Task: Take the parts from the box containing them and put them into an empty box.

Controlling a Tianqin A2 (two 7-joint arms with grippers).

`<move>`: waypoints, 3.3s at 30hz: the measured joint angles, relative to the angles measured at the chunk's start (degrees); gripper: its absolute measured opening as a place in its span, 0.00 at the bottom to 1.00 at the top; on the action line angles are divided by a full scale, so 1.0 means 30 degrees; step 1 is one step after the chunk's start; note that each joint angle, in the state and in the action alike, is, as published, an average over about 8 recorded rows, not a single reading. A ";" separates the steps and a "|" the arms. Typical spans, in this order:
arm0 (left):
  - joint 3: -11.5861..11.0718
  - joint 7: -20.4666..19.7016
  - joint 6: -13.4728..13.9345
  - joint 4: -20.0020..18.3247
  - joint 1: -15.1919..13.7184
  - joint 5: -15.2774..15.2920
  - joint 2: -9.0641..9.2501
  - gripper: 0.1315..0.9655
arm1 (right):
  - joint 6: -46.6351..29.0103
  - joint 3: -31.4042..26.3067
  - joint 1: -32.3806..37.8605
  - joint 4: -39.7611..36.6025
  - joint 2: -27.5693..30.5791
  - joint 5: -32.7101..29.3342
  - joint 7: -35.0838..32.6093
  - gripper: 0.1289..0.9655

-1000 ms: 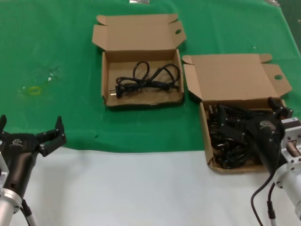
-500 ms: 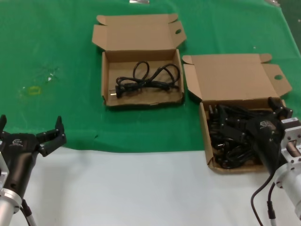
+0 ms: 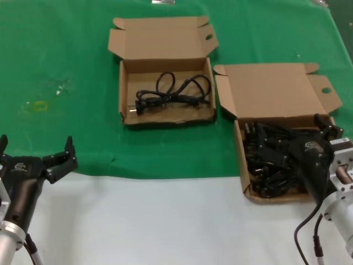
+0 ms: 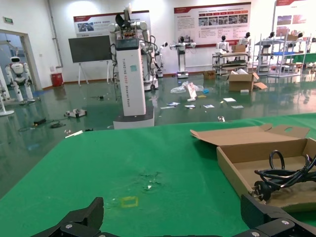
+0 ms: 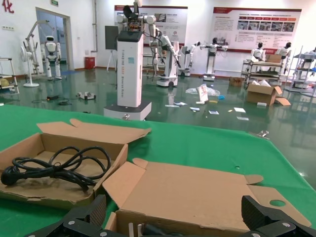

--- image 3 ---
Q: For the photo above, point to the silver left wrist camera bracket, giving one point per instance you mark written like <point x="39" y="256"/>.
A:
<point x="2" y="201"/>

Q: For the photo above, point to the green table cloth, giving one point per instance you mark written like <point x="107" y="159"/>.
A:
<point x="69" y="41"/>

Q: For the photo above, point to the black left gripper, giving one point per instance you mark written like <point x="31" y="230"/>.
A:
<point x="23" y="187"/>

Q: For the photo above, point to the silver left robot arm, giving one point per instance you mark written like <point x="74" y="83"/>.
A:
<point x="8" y="243"/>

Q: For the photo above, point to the flat silver metal object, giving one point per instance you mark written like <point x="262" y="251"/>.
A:
<point x="162" y="1"/>

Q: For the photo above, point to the open brown cardboard box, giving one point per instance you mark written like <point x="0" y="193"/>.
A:
<point x="270" y="88"/>
<point x="165" y="36"/>

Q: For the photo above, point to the small grey metal object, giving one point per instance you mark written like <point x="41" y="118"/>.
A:
<point x="321" y="2"/>

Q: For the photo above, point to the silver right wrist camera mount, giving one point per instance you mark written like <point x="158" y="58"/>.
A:
<point x="344" y="171"/>

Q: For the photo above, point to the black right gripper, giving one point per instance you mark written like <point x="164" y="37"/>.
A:
<point x="314" y="165"/>

